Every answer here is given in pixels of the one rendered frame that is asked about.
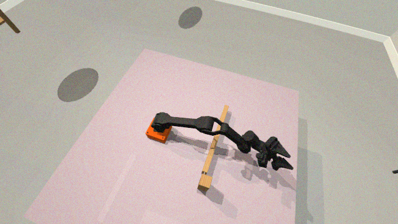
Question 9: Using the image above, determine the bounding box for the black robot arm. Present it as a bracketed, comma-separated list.
[151, 112, 270, 168]

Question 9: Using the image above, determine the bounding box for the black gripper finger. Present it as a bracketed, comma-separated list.
[275, 158, 293, 170]
[270, 141, 291, 158]

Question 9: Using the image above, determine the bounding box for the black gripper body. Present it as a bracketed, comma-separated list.
[258, 137, 282, 171]

